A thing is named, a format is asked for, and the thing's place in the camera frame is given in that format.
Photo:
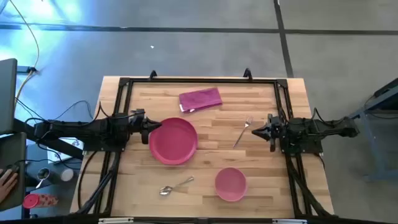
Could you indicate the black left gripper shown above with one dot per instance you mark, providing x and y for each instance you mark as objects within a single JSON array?
[{"x": 138, "y": 126}]

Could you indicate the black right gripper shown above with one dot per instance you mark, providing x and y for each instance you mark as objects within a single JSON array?
[{"x": 274, "y": 133}]

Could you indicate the silver metal fork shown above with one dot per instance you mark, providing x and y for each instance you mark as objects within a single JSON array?
[{"x": 242, "y": 132}]

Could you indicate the large red plastic plate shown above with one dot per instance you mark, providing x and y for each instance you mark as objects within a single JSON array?
[{"x": 173, "y": 141}]

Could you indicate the small red plastic bowl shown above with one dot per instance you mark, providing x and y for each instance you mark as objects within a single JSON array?
[{"x": 231, "y": 184}]

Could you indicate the silver metal spoon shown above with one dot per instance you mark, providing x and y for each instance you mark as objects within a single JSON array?
[{"x": 165, "y": 190}]

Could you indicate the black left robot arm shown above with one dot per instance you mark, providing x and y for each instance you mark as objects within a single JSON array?
[{"x": 93, "y": 129}]

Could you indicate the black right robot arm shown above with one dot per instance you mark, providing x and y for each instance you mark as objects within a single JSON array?
[{"x": 311, "y": 130}]

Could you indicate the magenta folded napkin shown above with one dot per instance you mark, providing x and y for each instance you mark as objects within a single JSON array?
[{"x": 200, "y": 99}]

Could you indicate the white cylindrical container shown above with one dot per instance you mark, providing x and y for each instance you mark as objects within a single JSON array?
[{"x": 66, "y": 175}]

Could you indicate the blue metal cart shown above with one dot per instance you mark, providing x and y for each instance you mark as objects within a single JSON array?
[{"x": 377, "y": 124}]

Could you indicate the dark mug with spoon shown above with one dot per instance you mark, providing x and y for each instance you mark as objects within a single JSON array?
[{"x": 43, "y": 175}]

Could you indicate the red lidded drink cup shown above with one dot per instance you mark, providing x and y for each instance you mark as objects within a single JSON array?
[{"x": 38, "y": 201}]

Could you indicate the dark laptop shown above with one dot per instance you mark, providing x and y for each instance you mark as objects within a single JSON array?
[{"x": 12, "y": 155}]

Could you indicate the dark flat monitor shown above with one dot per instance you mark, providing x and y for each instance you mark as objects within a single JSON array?
[{"x": 7, "y": 96}]

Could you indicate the person's hand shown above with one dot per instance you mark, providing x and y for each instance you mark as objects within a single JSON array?
[{"x": 7, "y": 185}]

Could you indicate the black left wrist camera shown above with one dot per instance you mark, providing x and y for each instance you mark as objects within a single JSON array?
[{"x": 139, "y": 113}]

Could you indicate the black frame clamp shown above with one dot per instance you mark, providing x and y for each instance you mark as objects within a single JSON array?
[
  {"x": 247, "y": 73},
  {"x": 153, "y": 74}
]

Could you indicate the black aluminium table frame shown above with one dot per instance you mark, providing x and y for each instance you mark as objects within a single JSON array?
[{"x": 202, "y": 81}]

